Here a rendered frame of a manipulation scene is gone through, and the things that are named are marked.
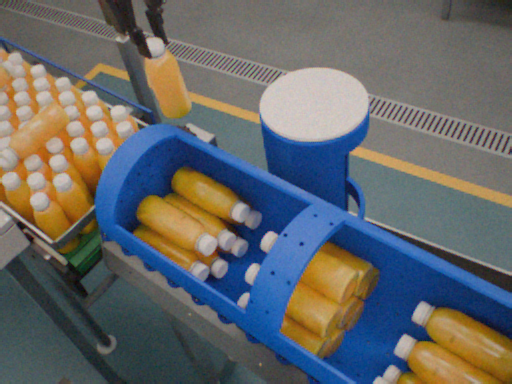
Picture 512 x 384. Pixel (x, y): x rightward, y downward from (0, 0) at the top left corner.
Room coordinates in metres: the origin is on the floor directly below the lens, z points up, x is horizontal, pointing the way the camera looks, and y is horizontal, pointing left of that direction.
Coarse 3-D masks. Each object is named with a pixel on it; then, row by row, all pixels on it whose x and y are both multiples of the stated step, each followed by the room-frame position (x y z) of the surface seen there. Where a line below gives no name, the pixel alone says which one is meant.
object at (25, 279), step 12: (12, 264) 0.83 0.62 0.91; (12, 276) 0.82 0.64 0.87; (24, 276) 0.83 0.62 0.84; (24, 288) 0.82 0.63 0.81; (36, 288) 0.83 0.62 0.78; (36, 300) 0.82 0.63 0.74; (48, 300) 0.83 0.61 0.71; (48, 312) 0.82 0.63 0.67; (60, 312) 0.84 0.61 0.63; (60, 324) 0.82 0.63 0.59; (72, 324) 0.84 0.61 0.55; (72, 336) 0.82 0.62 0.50; (84, 348) 0.83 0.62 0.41; (96, 360) 0.83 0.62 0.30; (108, 372) 0.83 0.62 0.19
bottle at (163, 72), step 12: (156, 60) 0.90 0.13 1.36; (168, 60) 0.90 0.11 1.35; (156, 72) 0.89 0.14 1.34; (168, 72) 0.89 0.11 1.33; (180, 72) 0.92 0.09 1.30; (156, 84) 0.89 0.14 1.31; (168, 84) 0.89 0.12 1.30; (180, 84) 0.90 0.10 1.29; (156, 96) 0.91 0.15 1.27; (168, 96) 0.89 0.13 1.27; (180, 96) 0.90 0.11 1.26; (168, 108) 0.90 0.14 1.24; (180, 108) 0.90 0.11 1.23
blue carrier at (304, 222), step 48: (144, 144) 0.81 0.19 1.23; (192, 144) 0.81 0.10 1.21; (96, 192) 0.76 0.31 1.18; (144, 192) 0.82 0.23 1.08; (240, 192) 0.80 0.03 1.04; (288, 192) 0.63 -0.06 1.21; (288, 240) 0.51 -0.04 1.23; (336, 240) 0.62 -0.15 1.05; (384, 240) 0.49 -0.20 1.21; (192, 288) 0.54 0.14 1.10; (240, 288) 0.60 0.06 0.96; (288, 288) 0.44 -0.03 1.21; (384, 288) 0.51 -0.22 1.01; (432, 288) 0.47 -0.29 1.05; (480, 288) 0.37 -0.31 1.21; (384, 336) 0.43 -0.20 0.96
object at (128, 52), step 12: (120, 48) 1.41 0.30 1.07; (132, 48) 1.41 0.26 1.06; (132, 60) 1.40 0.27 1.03; (132, 72) 1.40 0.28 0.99; (144, 72) 1.42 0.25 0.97; (132, 84) 1.41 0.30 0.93; (144, 84) 1.41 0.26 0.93; (144, 96) 1.40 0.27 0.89; (156, 108) 1.42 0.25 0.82; (156, 120) 1.40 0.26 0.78
